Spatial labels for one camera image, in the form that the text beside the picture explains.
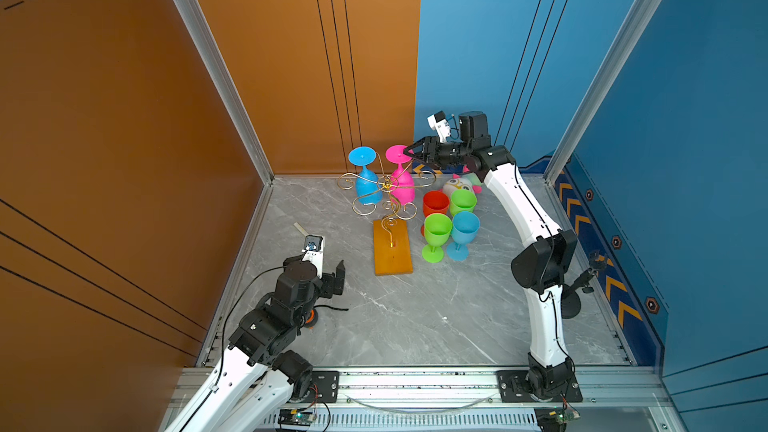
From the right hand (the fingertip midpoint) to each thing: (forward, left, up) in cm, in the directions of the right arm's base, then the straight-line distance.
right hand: (407, 154), depth 81 cm
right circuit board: (-56, -34, -35) cm, 74 cm away
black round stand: (-28, -47, -31) cm, 63 cm away
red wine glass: (-2, -9, -18) cm, 20 cm away
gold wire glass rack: (-11, +6, -4) cm, 13 cm away
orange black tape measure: (-33, +27, -30) cm, 52 cm away
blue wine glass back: (-4, +11, -7) cm, 14 cm away
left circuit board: (-55, +28, -34) cm, 71 cm away
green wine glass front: (-11, -9, -20) cm, 25 cm away
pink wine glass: (-6, +1, -6) cm, 9 cm away
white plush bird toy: (+14, -19, -26) cm, 34 cm away
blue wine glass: (-9, -18, -23) cm, 30 cm away
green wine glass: (+1, -18, -20) cm, 27 cm away
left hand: (-25, +21, -12) cm, 35 cm away
